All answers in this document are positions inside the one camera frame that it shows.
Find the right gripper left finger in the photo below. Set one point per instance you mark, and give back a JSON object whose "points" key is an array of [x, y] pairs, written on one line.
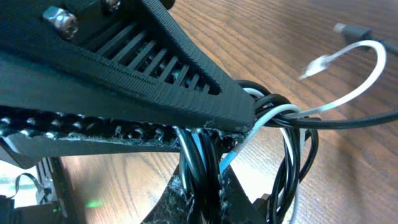
{"points": [[32, 135]]}

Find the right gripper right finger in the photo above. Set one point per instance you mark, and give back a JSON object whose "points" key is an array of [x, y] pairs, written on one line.
{"points": [[127, 60]]}

